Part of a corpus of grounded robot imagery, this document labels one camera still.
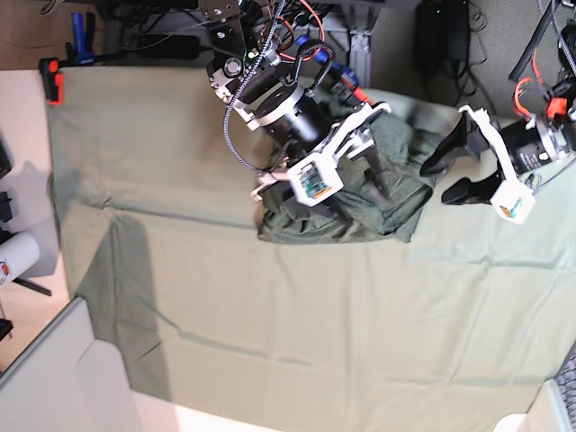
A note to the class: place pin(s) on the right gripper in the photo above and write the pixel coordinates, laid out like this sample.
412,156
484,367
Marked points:
295,120

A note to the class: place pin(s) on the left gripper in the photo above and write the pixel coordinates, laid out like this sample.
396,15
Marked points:
528,150

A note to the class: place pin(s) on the green T-shirt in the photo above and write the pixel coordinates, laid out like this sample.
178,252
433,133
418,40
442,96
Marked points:
403,145

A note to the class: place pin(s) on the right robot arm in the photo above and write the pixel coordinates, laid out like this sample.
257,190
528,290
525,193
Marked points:
252,62

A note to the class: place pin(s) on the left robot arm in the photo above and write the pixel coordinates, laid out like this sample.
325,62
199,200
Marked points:
543,100

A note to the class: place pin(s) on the blue orange clamp, middle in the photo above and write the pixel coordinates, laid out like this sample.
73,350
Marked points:
343,82

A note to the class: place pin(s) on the blue orange clamp, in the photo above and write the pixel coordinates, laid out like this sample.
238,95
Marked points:
79,53
343,82

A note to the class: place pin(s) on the black power adapter, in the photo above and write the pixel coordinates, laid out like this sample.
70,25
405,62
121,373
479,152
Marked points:
457,30
428,42

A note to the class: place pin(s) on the light green table cloth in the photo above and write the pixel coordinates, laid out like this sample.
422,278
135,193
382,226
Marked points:
451,331

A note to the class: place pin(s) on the black power brick, left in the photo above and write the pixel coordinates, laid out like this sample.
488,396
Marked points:
157,46

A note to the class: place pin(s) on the blue orange clamp, left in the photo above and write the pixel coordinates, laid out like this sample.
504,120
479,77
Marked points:
79,53

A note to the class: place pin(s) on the white paper roll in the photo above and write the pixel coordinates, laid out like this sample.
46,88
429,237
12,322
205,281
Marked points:
18,254

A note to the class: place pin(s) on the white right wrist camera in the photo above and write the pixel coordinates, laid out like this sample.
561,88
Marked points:
315,178

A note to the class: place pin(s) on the aluminium frame post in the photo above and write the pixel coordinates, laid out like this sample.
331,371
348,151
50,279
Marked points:
360,18

